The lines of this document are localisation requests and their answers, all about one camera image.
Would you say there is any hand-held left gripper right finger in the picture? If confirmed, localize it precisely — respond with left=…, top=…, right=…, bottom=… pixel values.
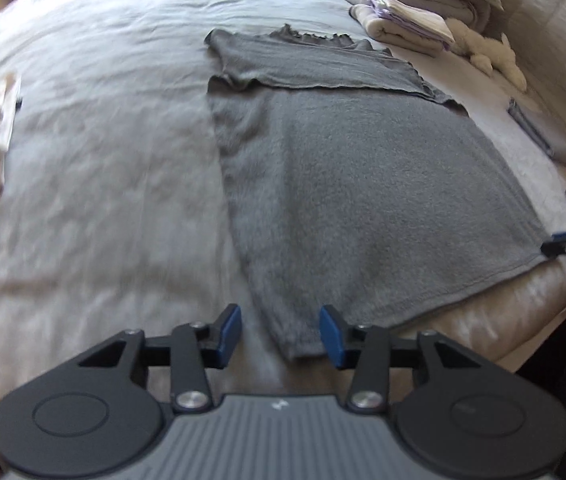
left=319, top=305, right=486, bottom=413

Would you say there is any grey folded cloth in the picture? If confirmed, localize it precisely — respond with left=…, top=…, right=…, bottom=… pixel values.
left=507, top=97, right=556, bottom=157

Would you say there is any white folded towel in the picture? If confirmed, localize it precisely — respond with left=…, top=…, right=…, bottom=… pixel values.
left=370, top=0, right=458, bottom=43

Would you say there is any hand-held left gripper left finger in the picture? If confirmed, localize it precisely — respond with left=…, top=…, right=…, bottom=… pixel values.
left=77, top=303, right=243, bottom=413

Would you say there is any beige folded towel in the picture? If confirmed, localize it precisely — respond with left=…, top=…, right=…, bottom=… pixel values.
left=350, top=4, right=446, bottom=58

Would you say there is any grey frilled-collar sweater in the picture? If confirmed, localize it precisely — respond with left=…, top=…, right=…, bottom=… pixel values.
left=204, top=24, right=548, bottom=361

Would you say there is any bed with grey sheet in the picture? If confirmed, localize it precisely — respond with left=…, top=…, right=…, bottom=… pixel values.
left=0, top=0, right=566, bottom=461

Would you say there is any purple folded towel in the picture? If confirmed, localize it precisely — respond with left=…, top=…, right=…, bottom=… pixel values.
left=370, top=0, right=451, bottom=51

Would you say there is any white plush toy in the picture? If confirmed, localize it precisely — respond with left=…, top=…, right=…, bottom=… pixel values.
left=447, top=17, right=528, bottom=93

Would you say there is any beige quilted headboard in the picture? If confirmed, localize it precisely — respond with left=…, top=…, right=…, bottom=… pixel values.
left=483, top=0, right=566, bottom=173

